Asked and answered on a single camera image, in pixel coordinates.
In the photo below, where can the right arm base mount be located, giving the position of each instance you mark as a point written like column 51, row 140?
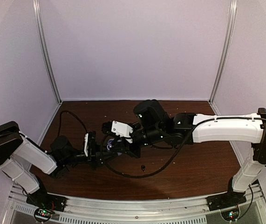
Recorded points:
column 228, row 204

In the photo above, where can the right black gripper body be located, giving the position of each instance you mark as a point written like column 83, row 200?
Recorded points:
column 135, row 152

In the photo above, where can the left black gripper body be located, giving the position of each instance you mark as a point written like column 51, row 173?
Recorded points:
column 92, row 161

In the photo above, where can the purple earbud charging case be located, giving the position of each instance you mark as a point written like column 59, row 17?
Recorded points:
column 110, row 144

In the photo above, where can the right aluminium post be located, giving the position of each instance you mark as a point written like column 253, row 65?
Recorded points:
column 225, row 50

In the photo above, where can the aluminium front rail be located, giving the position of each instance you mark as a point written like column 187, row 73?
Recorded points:
column 192, row 210

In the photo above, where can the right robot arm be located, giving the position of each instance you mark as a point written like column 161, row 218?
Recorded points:
column 155, row 126

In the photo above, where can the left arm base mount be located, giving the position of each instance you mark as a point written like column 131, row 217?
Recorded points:
column 46, row 207

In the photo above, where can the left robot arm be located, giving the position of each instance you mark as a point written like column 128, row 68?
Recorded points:
column 13, row 143

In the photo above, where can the left aluminium post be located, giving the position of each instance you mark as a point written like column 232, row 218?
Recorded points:
column 44, row 50

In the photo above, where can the aluminium post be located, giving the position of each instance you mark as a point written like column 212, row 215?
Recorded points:
column 44, row 50
column 225, row 50

